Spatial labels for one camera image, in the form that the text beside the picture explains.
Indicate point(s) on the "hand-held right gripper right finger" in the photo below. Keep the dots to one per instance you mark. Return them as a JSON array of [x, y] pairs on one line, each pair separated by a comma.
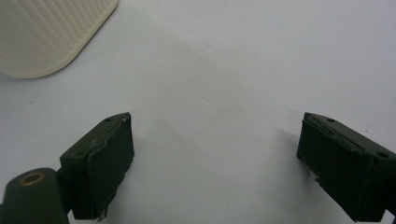
[[345, 168]]

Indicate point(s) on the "cream bottle with orange label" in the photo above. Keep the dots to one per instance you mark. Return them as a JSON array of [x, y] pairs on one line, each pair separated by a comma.
[[46, 34]]

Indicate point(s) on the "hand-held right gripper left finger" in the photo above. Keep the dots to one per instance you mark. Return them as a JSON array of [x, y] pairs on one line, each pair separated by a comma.
[[106, 168]]

